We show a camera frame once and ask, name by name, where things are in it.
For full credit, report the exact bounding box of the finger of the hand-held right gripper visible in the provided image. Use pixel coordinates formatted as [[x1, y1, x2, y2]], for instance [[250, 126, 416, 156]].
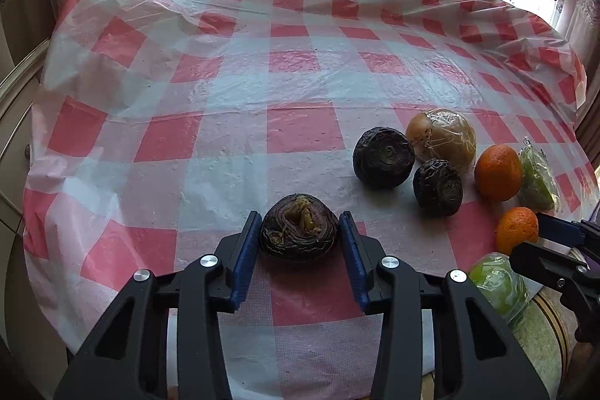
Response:
[[537, 211, 600, 262], [509, 241, 594, 291]]

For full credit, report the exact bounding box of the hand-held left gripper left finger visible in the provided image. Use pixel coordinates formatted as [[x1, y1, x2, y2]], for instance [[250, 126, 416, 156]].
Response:
[[54, 211, 263, 400]]

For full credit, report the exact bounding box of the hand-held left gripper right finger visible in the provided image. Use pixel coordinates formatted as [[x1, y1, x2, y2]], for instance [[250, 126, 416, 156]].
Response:
[[338, 211, 549, 400]]

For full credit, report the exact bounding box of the small orange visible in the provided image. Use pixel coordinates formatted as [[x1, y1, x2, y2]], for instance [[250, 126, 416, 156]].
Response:
[[496, 207, 540, 256]]

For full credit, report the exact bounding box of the plastic-wrapped yellow fruit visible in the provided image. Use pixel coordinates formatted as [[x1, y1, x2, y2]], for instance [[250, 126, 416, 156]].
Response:
[[405, 108, 477, 173]]

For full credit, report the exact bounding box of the plastic-wrapped green fruit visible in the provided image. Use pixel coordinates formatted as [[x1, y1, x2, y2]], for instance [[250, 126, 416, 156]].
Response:
[[468, 252, 533, 329], [517, 138, 561, 213]]

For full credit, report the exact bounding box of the large orange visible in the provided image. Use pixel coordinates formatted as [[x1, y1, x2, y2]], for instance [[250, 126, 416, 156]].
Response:
[[474, 144, 523, 202]]

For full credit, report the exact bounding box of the red white checkered tablecloth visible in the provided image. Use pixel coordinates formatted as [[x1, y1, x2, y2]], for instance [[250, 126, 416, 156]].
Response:
[[21, 0, 598, 382]]

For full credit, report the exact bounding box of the cream ornate cabinet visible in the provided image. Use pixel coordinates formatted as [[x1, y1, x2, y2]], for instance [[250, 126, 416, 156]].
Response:
[[0, 37, 64, 400]]

